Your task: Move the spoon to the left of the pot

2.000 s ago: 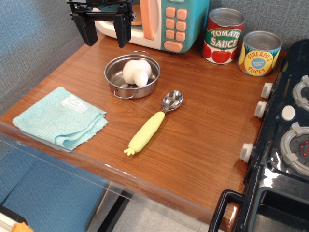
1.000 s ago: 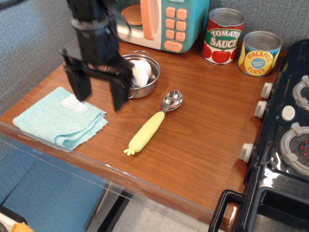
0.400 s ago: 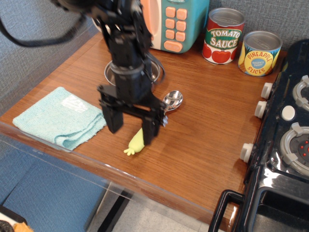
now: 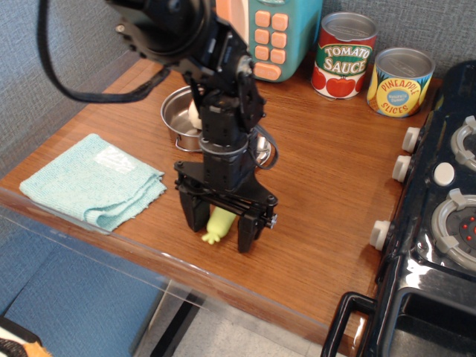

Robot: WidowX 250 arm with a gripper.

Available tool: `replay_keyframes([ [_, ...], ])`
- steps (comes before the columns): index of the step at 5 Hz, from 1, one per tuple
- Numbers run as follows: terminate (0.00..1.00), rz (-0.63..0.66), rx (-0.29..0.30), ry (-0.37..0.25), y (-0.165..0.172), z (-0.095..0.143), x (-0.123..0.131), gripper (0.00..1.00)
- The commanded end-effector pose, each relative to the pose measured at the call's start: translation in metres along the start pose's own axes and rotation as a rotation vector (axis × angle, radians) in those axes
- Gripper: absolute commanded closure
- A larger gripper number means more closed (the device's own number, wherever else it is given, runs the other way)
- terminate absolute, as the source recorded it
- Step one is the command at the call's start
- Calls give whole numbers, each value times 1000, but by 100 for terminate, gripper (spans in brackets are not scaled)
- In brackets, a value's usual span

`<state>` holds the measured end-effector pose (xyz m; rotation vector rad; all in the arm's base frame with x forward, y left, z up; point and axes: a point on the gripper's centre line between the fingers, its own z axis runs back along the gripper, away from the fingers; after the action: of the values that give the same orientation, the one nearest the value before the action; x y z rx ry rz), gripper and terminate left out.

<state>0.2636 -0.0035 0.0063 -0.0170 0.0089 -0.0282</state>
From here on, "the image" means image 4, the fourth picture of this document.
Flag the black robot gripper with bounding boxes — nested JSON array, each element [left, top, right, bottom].
[[174, 143, 277, 253]]

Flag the spoon with yellow-green handle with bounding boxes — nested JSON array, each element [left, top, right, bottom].
[[201, 135, 272, 245]]

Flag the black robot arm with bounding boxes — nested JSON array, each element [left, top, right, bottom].
[[112, 1, 277, 253]]

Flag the small steel pot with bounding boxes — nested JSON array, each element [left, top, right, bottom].
[[161, 86, 202, 152]]

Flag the white toy mushroom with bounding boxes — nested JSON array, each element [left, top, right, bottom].
[[187, 100, 202, 130]]

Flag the light blue folded cloth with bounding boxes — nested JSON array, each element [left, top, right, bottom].
[[19, 134, 167, 232]]

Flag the teal toy microwave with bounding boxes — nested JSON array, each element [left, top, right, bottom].
[[215, 0, 323, 83]]

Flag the tomato sauce can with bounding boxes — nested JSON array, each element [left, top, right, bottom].
[[312, 12, 378, 99]]

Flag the black toy stove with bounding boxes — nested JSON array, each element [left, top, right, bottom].
[[321, 60, 475, 356]]

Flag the pineapple slices can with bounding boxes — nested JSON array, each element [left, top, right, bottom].
[[367, 48, 435, 118]]

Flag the orange fuzzy object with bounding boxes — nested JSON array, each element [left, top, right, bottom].
[[1, 338, 53, 357]]

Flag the black braided cable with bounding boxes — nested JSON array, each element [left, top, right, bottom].
[[36, 0, 171, 104]]

